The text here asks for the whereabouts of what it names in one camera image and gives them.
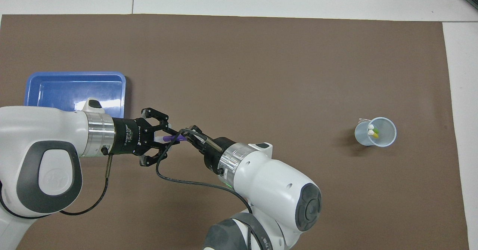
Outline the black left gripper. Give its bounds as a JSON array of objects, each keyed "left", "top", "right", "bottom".
[{"left": 112, "top": 108, "right": 170, "bottom": 167}]

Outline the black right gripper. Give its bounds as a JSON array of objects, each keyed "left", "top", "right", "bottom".
[{"left": 179, "top": 125, "right": 238, "bottom": 174}]

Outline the purple pen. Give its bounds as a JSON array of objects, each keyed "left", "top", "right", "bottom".
[{"left": 156, "top": 132, "right": 187, "bottom": 143}]

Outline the brown table mat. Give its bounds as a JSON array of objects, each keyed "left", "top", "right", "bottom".
[{"left": 0, "top": 14, "right": 470, "bottom": 250}]

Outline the blue plastic tray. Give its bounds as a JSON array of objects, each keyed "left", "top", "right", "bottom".
[{"left": 24, "top": 71, "right": 127, "bottom": 118}]

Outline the pale blue mesh cup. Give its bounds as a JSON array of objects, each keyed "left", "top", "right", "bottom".
[{"left": 355, "top": 117, "right": 397, "bottom": 147}]

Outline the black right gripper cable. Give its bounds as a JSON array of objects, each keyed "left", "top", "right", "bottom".
[{"left": 156, "top": 129, "right": 262, "bottom": 250}]

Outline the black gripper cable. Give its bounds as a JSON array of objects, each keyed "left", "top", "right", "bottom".
[
  {"left": 156, "top": 129, "right": 262, "bottom": 250},
  {"left": 0, "top": 155, "right": 112, "bottom": 219}
]

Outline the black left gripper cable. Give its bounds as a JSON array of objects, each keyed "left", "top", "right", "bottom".
[{"left": 0, "top": 155, "right": 112, "bottom": 219}]

